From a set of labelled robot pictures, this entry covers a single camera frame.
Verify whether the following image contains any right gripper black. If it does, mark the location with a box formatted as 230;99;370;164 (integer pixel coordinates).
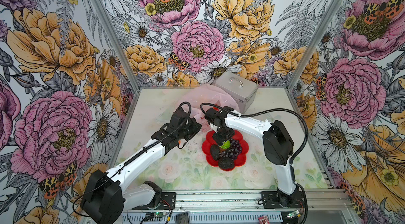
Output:
212;125;235;147

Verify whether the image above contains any aluminium rail frame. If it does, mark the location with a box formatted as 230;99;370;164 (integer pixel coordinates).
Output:
113;189;361;224

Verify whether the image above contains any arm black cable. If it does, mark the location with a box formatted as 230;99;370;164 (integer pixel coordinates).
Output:
72;101;193;218
200;102;310;224

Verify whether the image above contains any green lime toy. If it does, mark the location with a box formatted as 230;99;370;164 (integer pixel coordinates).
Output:
220;140;231;150

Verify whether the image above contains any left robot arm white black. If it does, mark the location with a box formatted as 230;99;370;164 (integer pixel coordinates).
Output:
80;102;201;224

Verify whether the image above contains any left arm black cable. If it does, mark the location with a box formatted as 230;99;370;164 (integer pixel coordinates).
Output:
72;101;193;218

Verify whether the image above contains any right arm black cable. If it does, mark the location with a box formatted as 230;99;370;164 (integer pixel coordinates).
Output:
200;102;310;224

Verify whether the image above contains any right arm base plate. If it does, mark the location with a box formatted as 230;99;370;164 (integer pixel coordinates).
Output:
257;191;307;209

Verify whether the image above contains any silver metal case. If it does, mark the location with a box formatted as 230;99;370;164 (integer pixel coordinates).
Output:
214;71;258;113

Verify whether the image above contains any red flower-shaped plate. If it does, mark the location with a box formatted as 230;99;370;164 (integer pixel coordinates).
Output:
201;130;249;171

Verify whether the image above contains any pink plastic bag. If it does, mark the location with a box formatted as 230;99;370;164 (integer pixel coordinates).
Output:
176;85;239;133

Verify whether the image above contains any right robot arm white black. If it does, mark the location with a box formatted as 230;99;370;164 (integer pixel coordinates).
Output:
204;107;299;208

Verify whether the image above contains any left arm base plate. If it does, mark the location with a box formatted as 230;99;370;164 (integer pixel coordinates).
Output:
131;192;177;211

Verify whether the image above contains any dark purple grapes toy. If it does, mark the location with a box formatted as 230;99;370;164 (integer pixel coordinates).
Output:
222;140;242;160

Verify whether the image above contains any dark avocado toy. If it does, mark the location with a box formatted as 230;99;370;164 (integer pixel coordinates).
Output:
210;145;221;161
218;157;235;171

